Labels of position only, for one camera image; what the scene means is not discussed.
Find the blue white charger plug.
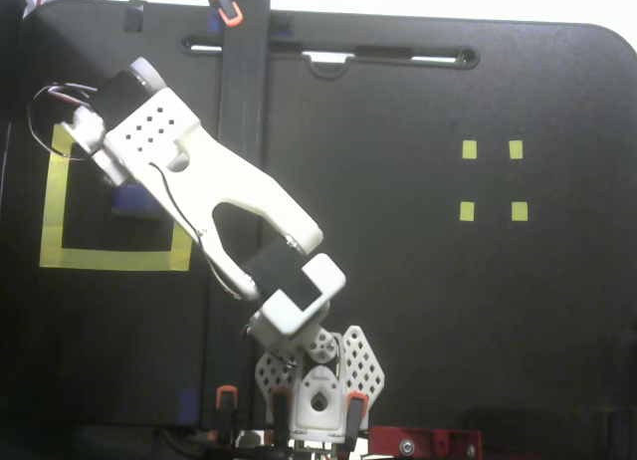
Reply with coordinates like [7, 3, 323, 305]
[110, 182, 161, 218]

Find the yellow tape square outline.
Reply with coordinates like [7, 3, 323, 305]
[38, 123, 194, 273]

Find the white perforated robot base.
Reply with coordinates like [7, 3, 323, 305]
[255, 324, 387, 441]

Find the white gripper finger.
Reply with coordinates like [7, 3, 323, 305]
[92, 147, 126, 188]

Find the orange black spring clamp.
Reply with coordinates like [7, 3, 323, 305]
[271, 387, 293, 444]
[215, 384, 240, 444]
[198, 0, 244, 28]
[345, 392, 369, 444]

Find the black tape tab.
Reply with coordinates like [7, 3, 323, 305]
[122, 0, 147, 33]

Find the red white servo wire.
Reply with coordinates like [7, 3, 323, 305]
[27, 83, 101, 158]

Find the red clamp with silver screw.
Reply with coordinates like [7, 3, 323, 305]
[368, 424, 484, 460]

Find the black strip across table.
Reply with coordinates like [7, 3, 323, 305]
[201, 0, 274, 431]

